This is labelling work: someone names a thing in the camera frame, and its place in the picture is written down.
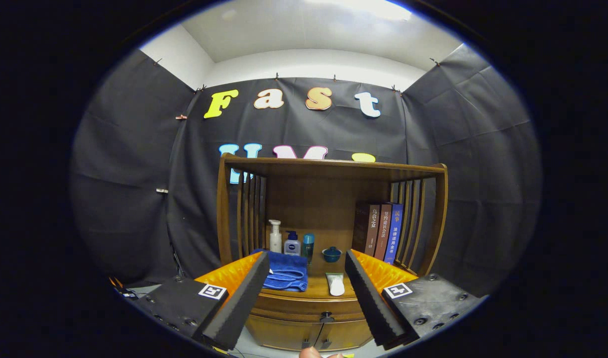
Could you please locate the white tube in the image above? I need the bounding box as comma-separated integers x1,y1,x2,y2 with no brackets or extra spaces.
325,272,345,297

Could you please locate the wooden cabinet door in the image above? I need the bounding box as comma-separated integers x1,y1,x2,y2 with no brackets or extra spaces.
321,318,374,349
245,314,324,350

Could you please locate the black backdrop cloth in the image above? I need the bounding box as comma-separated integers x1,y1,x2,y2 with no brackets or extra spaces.
70,44,542,299

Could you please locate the reddish brown book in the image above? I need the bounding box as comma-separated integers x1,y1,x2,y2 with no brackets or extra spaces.
374,203,393,261

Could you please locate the wooden countertop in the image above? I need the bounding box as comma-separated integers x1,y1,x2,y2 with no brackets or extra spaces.
249,249,419,299

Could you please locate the black device with orange wires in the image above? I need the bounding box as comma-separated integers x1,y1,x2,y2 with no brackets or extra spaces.
110,277,138,299

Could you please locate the white pump bottle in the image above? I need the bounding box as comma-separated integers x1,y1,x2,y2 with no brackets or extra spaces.
269,219,283,253

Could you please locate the blue book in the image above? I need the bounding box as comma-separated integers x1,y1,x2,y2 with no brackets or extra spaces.
384,203,404,265

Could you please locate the wooden drawer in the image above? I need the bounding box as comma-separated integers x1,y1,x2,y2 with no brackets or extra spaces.
252,293,369,321

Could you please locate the dark brown book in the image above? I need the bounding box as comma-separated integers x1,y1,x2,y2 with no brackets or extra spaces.
352,201,381,256

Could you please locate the folded blue towel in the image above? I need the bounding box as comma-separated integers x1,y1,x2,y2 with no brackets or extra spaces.
252,250,308,292

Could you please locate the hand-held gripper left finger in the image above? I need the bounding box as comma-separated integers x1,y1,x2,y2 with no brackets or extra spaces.
135,251,271,351

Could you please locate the wooden cabinet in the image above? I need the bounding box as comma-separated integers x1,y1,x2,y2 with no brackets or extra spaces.
217,153,449,351

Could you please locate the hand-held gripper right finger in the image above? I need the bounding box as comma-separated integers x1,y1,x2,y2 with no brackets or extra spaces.
345,249,486,350

